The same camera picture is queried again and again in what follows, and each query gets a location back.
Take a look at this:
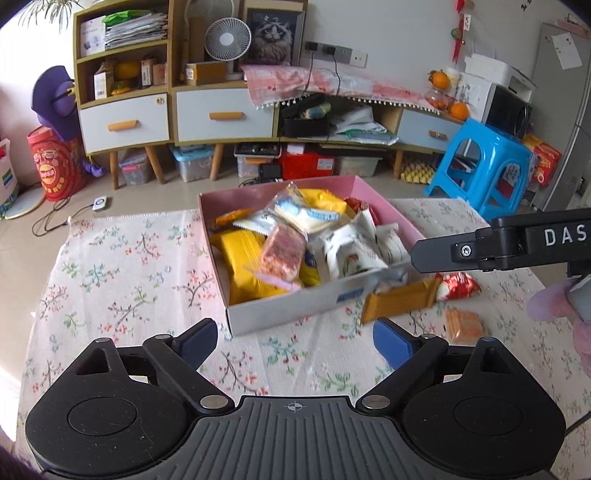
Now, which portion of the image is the red hanging ornament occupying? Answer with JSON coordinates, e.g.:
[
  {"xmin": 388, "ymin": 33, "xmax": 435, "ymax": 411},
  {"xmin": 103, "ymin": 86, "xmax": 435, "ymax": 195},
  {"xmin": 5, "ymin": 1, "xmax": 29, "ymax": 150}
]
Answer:
[{"xmin": 450, "ymin": 0, "xmax": 472, "ymax": 65}]

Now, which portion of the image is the pink printed cloth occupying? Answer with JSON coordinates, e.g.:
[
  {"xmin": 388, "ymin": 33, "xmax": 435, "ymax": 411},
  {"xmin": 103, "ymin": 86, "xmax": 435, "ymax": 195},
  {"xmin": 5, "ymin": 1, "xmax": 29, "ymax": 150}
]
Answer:
[{"xmin": 242, "ymin": 65, "xmax": 437, "ymax": 112}]

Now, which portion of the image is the floral tablecloth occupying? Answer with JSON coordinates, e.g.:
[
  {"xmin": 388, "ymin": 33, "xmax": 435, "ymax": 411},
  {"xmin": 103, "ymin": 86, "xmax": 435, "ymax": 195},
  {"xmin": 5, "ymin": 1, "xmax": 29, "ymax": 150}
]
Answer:
[{"xmin": 16, "ymin": 198, "xmax": 591, "ymax": 462}]

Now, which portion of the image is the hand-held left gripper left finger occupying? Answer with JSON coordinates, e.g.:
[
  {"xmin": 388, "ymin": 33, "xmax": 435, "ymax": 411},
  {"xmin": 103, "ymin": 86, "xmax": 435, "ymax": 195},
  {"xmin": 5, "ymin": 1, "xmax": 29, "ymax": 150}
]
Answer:
[{"xmin": 71, "ymin": 318, "xmax": 234, "ymax": 415}]

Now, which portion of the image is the black microwave oven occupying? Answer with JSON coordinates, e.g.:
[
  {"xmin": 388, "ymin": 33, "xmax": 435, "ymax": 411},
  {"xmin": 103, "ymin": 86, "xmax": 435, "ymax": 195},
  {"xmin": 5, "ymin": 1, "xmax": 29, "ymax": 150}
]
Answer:
[{"xmin": 485, "ymin": 85, "xmax": 534, "ymax": 139}]

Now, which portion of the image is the green potted plant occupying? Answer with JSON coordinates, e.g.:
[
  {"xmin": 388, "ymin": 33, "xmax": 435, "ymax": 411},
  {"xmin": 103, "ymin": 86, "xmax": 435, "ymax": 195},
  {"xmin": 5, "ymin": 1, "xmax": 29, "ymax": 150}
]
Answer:
[{"xmin": 18, "ymin": 0, "xmax": 84, "ymax": 24}]

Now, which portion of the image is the pink cardboard box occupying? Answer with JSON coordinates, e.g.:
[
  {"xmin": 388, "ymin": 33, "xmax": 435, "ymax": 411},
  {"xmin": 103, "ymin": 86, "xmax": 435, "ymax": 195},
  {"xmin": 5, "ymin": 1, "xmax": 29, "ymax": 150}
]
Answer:
[{"xmin": 196, "ymin": 174, "xmax": 428, "ymax": 337}]

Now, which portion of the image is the red cardboard box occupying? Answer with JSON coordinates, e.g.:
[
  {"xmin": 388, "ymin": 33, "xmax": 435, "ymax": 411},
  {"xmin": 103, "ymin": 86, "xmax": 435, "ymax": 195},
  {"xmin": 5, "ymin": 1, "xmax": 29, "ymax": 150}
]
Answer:
[{"xmin": 279, "ymin": 150, "xmax": 338, "ymax": 181}]

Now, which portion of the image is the white shopping bag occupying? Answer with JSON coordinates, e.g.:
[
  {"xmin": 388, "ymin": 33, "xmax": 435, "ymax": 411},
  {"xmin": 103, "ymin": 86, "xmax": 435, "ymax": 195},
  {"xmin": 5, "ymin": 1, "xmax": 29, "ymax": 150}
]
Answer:
[{"xmin": 0, "ymin": 138, "xmax": 21, "ymax": 208}]

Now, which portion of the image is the purple plush toy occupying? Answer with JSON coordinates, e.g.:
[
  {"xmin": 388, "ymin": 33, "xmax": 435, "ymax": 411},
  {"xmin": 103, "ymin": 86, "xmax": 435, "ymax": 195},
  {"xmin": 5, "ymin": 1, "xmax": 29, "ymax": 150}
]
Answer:
[{"xmin": 31, "ymin": 65, "xmax": 81, "ymax": 139}]

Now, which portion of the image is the blue lid storage box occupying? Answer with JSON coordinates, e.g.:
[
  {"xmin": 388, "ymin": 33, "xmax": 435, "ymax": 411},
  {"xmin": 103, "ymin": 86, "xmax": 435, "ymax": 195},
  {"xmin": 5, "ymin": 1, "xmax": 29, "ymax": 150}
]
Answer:
[{"xmin": 170, "ymin": 145, "xmax": 215, "ymax": 183}]

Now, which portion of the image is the red snack carton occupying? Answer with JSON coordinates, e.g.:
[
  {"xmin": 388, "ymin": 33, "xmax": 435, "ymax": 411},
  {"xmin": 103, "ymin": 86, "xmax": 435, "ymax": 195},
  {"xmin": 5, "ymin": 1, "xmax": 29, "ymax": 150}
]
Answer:
[{"xmin": 524, "ymin": 134, "xmax": 563, "ymax": 188}]

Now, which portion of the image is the small white carton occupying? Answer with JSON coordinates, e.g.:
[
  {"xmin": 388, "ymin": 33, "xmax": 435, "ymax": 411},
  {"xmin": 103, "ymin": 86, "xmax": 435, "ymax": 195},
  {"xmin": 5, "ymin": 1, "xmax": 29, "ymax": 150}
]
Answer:
[{"xmin": 93, "ymin": 64, "xmax": 115, "ymax": 100}]

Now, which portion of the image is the white and blue snack packet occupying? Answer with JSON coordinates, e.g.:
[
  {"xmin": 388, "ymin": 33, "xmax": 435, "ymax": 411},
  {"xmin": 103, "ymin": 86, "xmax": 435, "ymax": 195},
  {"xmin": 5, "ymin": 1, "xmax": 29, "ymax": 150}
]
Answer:
[{"xmin": 270, "ymin": 182, "xmax": 354, "ymax": 236}]

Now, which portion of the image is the stack of papers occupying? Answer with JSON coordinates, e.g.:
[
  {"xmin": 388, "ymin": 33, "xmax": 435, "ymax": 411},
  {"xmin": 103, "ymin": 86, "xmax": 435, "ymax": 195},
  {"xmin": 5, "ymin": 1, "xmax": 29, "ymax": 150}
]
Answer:
[{"xmin": 104, "ymin": 11, "xmax": 169, "ymax": 51}]

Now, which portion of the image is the grey refrigerator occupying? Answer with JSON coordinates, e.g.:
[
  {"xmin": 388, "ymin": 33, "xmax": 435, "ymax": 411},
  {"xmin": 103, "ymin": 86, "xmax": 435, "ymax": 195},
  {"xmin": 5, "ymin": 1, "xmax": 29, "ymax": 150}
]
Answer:
[{"xmin": 536, "ymin": 18, "xmax": 591, "ymax": 213}]

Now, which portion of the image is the white drawer wooden handle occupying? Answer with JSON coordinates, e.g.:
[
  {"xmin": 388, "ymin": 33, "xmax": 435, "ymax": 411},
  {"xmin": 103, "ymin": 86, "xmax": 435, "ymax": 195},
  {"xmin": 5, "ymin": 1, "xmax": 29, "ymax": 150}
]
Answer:
[
  {"xmin": 399, "ymin": 111, "xmax": 462, "ymax": 152},
  {"xmin": 78, "ymin": 92, "xmax": 171, "ymax": 154},
  {"xmin": 175, "ymin": 88, "xmax": 275, "ymax": 143}
]

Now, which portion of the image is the small clear storage box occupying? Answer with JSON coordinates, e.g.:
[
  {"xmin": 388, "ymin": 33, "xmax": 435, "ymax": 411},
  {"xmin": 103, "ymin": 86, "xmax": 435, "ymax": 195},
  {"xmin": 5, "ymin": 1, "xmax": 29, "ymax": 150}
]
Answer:
[{"xmin": 117, "ymin": 148, "xmax": 153, "ymax": 186}]

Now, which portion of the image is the orange wafer packet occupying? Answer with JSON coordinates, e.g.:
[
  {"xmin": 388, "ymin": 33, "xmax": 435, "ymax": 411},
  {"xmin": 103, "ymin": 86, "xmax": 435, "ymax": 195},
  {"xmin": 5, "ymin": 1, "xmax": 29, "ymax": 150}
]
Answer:
[{"xmin": 444, "ymin": 308, "xmax": 485, "ymax": 344}]

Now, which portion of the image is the gold brown snack bar packet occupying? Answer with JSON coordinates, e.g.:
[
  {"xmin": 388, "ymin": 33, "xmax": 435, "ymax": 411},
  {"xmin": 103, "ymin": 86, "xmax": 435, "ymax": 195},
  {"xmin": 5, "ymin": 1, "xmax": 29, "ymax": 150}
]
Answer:
[{"xmin": 360, "ymin": 277, "xmax": 443, "ymax": 324}]

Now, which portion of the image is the pile of papers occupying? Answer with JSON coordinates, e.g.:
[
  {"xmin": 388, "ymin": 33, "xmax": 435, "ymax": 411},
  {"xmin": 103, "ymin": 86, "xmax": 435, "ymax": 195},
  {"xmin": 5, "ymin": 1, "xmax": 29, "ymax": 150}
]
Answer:
[{"xmin": 330, "ymin": 105, "xmax": 400, "ymax": 146}]

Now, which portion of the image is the round white board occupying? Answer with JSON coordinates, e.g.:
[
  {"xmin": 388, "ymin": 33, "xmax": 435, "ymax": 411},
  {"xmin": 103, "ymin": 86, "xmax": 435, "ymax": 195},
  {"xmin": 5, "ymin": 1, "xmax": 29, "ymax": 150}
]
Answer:
[{"xmin": 0, "ymin": 187, "xmax": 47, "ymax": 220}]

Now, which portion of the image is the blue plastic stool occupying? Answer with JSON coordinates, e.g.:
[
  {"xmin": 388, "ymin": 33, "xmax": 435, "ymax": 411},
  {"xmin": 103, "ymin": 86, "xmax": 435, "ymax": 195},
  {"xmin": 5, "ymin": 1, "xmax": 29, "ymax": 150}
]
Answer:
[{"xmin": 424, "ymin": 117, "xmax": 539, "ymax": 220}]

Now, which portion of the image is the white desk fan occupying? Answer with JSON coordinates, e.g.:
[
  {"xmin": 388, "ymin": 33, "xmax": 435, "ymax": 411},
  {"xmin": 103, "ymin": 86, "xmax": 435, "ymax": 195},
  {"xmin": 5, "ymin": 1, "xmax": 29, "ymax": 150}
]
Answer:
[{"xmin": 204, "ymin": 17, "xmax": 252, "ymax": 75}]

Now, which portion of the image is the storage box with black items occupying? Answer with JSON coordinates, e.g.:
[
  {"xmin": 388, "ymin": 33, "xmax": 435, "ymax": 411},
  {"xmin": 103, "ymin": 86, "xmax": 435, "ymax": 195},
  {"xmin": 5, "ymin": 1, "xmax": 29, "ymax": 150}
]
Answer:
[{"xmin": 235, "ymin": 143, "xmax": 282, "ymax": 178}]

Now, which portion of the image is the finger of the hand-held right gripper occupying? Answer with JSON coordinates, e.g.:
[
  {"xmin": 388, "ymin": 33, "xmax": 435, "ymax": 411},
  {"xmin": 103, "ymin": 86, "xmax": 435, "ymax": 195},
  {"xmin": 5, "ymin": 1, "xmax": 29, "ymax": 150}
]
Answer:
[{"xmin": 410, "ymin": 226, "xmax": 492, "ymax": 274}]

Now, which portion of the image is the red printed drum bucket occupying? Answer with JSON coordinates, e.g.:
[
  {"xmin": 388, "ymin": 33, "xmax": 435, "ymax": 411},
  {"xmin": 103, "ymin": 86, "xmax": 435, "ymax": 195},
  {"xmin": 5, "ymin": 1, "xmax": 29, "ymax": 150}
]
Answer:
[{"xmin": 26, "ymin": 126, "xmax": 90, "ymax": 201}]

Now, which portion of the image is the yellow round toy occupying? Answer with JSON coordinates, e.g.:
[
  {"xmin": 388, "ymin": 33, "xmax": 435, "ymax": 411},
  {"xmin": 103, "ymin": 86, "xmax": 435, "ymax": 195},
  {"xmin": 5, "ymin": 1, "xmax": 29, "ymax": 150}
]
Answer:
[{"xmin": 113, "ymin": 61, "xmax": 143, "ymax": 93}]

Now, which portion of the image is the black bag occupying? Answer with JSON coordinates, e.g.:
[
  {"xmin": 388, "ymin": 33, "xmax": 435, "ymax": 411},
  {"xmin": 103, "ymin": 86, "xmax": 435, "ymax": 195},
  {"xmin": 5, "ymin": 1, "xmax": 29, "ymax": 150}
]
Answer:
[{"xmin": 281, "ymin": 95, "xmax": 333, "ymax": 138}]

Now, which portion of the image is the large yellow snack packet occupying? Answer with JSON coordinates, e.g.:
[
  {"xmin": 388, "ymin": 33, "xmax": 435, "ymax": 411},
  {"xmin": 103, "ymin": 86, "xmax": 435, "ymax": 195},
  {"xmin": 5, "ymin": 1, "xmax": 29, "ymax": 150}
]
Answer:
[{"xmin": 210, "ymin": 229, "xmax": 289, "ymax": 306}]

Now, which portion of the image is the large white snack packet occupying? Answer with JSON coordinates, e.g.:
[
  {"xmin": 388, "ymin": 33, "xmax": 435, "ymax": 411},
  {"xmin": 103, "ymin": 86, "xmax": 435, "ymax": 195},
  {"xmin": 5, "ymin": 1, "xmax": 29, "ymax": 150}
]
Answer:
[{"xmin": 307, "ymin": 217, "xmax": 391, "ymax": 280}]

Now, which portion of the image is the red and white snack packet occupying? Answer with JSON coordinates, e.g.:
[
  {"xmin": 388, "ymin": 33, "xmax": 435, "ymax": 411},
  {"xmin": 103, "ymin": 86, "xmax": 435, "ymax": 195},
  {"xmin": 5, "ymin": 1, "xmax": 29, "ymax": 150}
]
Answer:
[{"xmin": 434, "ymin": 272, "xmax": 482, "ymax": 302}]

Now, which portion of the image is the brown cardboard box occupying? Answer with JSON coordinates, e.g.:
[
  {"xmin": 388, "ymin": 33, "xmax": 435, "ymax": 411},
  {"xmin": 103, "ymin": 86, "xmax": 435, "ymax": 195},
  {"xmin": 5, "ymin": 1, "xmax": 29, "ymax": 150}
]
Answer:
[{"xmin": 186, "ymin": 61, "xmax": 228, "ymax": 86}]

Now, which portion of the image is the yellow egg tray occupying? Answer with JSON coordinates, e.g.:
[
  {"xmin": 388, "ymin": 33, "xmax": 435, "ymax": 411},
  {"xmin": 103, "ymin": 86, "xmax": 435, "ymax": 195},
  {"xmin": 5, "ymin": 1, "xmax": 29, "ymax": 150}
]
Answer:
[{"xmin": 399, "ymin": 157, "xmax": 437, "ymax": 184}]

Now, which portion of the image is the small yellow snack packet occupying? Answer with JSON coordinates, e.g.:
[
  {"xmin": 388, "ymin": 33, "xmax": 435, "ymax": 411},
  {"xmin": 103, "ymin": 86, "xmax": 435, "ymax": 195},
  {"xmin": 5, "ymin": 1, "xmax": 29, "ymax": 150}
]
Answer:
[{"xmin": 298, "ymin": 188, "xmax": 347, "ymax": 214}]

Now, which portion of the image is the wall power outlet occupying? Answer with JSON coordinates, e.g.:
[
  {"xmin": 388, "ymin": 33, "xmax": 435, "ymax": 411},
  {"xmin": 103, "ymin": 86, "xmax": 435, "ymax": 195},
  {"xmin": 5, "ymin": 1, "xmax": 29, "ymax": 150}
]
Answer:
[{"xmin": 305, "ymin": 41, "xmax": 369, "ymax": 68}]

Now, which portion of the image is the white box on shelf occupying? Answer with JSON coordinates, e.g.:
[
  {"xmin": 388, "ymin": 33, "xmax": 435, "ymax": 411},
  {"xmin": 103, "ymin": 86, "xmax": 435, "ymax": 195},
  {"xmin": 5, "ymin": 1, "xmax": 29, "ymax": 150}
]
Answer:
[{"xmin": 79, "ymin": 16, "xmax": 108, "ymax": 57}]

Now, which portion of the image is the framed cat picture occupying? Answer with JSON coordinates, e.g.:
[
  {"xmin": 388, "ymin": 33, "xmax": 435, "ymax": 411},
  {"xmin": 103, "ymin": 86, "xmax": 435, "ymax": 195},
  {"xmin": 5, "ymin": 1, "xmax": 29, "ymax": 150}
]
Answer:
[{"xmin": 242, "ymin": 7, "xmax": 306, "ymax": 68}]

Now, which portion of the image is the small white snack packet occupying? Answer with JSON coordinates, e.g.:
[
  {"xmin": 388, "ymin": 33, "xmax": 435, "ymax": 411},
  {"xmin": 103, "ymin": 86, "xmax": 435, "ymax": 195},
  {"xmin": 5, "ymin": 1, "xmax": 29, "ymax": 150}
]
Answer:
[{"xmin": 355, "ymin": 203, "xmax": 382, "ymax": 232}]

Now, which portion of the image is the wooden cabinet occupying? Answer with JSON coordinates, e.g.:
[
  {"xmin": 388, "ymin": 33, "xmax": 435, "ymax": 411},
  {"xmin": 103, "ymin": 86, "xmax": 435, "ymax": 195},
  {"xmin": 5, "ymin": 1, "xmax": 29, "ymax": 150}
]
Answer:
[{"xmin": 73, "ymin": 0, "xmax": 465, "ymax": 190}]

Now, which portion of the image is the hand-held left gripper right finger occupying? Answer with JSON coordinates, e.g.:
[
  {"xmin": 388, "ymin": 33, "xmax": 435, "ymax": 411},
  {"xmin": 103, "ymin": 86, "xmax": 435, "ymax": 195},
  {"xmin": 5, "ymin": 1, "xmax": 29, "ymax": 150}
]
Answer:
[{"xmin": 358, "ymin": 316, "xmax": 520, "ymax": 414}]

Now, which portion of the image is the orange gold snack packet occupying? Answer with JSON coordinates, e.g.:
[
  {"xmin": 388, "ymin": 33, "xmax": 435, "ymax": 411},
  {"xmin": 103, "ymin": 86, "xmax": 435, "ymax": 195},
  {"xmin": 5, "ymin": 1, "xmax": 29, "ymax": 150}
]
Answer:
[{"xmin": 213, "ymin": 209, "xmax": 252, "ymax": 227}]

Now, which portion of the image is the glass jar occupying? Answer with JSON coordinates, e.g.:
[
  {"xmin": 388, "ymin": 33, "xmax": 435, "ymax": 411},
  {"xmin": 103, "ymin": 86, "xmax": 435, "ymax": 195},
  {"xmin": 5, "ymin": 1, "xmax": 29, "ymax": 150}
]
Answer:
[{"xmin": 425, "ymin": 89, "xmax": 451, "ymax": 112}]

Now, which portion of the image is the white snack packet grey print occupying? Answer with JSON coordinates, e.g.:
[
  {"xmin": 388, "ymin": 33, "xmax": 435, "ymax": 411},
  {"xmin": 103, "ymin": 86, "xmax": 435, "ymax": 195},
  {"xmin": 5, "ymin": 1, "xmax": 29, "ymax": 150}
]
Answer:
[{"xmin": 376, "ymin": 223, "xmax": 411, "ymax": 266}]

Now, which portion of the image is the pink snack packet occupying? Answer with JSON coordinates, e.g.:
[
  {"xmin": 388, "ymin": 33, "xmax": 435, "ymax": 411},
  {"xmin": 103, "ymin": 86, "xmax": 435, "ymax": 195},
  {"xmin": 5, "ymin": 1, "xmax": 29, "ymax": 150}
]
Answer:
[{"xmin": 253, "ymin": 224, "xmax": 308, "ymax": 291}]

